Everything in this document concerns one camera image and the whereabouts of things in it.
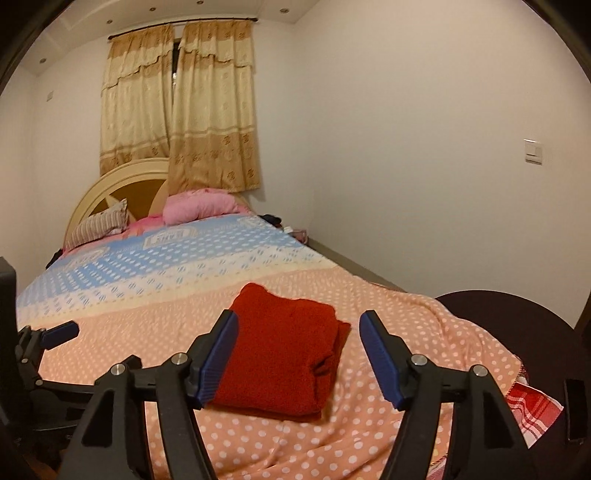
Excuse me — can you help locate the red plaid sheet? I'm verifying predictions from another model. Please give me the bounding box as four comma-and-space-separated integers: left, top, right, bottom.
505, 381, 565, 449

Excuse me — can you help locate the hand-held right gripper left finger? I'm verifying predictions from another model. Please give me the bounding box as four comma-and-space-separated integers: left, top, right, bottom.
59, 309, 240, 480

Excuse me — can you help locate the pink pillow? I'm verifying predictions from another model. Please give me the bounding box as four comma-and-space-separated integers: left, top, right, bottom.
161, 188, 250, 227
122, 215, 167, 236

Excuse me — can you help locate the red knitted sweater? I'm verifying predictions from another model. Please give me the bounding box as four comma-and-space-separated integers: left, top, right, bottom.
203, 282, 352, 422

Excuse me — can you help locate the polka dot blanket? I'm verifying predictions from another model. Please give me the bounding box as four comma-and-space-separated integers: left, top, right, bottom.
16, 210, 525, 480

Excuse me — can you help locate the striped pillow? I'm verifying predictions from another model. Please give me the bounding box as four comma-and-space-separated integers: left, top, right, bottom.
65, 198, 129, 250

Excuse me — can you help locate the dark rounded footboard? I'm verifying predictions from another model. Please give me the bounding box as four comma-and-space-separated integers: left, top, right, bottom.
434, 290, 585, 480

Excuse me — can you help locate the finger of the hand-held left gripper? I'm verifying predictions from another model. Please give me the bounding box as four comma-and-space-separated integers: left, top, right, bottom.
17, 322, 80, 370

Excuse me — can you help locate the dark curtain rod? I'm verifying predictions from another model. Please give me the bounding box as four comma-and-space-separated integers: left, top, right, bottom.
108, 17, 257, 41

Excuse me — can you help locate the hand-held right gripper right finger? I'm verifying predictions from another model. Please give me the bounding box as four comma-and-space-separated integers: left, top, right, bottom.
359, 310, 539, 480

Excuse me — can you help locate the beige patterned curtain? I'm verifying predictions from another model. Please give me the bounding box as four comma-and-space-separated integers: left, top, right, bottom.
167, 21, 265, 193
100, 25, 176, 177

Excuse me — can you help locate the cream wooden headboard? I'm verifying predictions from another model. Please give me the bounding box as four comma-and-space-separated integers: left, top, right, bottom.
65, 158, 252, 250

